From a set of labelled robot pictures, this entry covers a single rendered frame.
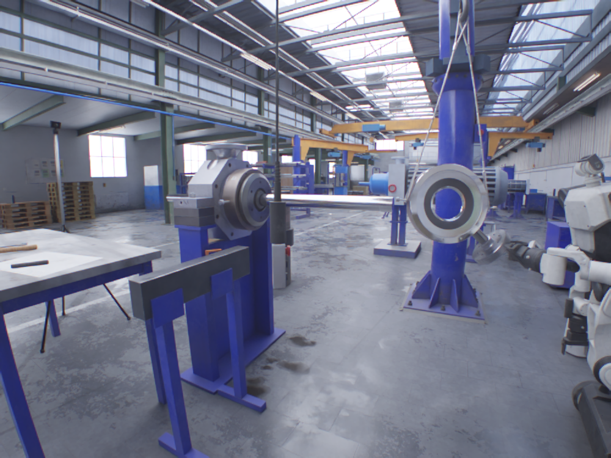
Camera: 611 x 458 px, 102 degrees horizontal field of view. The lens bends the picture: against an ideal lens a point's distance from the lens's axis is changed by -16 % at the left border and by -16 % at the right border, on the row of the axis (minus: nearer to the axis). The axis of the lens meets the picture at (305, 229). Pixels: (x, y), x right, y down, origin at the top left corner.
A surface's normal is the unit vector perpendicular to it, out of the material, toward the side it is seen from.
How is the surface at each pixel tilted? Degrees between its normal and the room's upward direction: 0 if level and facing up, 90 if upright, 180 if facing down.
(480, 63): 90
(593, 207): 93
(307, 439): 0
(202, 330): 90
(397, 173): 90
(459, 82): 129
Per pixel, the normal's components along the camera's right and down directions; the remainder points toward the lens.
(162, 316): 0.90, 0.07
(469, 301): -0.76, 0.11
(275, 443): 0.00, -0.99
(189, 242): -0.43, 0.14
